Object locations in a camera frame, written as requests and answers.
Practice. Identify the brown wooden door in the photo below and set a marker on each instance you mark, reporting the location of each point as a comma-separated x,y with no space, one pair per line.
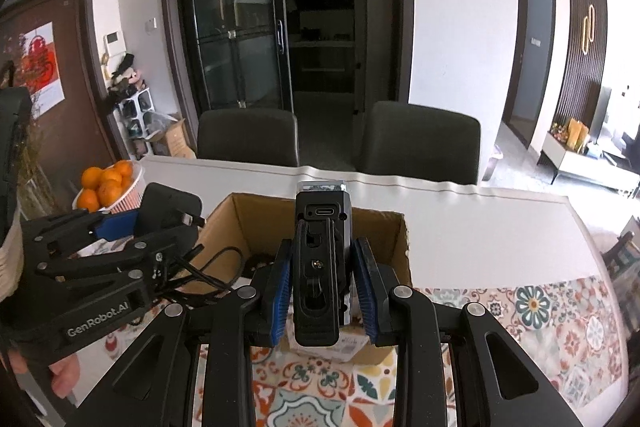
80,72

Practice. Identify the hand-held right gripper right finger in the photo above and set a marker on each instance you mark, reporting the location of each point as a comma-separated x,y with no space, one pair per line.
367,294

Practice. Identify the dark framed glass sliding door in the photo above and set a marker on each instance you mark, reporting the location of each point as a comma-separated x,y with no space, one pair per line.
235,17

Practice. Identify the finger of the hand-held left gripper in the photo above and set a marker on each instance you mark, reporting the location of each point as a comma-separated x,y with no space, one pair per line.
117,226
150,244

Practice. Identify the dark grey dining chair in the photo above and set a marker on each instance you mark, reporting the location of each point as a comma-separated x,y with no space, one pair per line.
420,137
247,134

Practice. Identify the colourful patterned table mat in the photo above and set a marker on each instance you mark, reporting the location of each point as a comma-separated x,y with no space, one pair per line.
540,307

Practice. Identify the white shoe rack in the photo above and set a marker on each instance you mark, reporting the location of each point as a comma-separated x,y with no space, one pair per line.
135,122

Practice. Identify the gold wall ornament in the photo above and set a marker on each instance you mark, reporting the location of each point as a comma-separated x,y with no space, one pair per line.
588,29

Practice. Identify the yellow paper bag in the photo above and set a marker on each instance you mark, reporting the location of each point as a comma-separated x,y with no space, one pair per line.
577,134

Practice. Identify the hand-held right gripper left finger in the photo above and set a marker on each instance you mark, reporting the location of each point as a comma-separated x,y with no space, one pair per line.
280,294

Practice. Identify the dark slatted wall panel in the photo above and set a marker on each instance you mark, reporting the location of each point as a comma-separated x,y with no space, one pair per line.
575,82

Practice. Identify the grey room door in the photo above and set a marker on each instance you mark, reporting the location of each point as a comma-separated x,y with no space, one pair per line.
532,57

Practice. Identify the white plastic fruit basket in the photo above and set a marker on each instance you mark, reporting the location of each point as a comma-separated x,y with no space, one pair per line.
131,192

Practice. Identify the person's left hand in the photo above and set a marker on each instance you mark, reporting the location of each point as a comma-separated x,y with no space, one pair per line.
65,377

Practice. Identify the orange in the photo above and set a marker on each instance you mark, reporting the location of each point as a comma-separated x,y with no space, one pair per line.
110,177
88,201
110,193
123,169
91,177

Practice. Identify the red and white door poster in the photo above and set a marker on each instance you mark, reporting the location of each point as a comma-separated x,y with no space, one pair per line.
45,62

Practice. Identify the black power adapter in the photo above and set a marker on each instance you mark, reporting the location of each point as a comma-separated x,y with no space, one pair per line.
170,207

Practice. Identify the white wall intercom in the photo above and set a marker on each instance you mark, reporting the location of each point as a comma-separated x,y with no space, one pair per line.
114,43

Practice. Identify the flat screen television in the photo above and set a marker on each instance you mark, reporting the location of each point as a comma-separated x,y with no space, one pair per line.
603,112

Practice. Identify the black rectangular device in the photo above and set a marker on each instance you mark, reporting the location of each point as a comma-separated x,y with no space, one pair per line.
320,227

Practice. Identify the chair with patterned cushion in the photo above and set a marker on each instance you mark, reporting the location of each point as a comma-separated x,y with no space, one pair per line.
625,257

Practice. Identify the white light switch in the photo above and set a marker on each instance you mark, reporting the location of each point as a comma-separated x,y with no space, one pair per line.
151,24

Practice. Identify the brown cardboard box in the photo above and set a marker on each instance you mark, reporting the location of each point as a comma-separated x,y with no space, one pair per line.
385,247

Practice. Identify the cardboard box on floor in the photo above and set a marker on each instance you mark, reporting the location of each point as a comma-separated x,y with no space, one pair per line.
180,139

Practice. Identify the white low cabinet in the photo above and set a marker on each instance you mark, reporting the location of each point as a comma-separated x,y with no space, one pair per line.
580,162

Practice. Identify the person's left forearm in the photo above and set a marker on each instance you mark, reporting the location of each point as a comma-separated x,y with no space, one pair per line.
7,257

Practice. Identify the pile of dark clothing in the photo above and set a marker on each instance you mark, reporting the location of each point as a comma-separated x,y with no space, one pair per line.
125,77

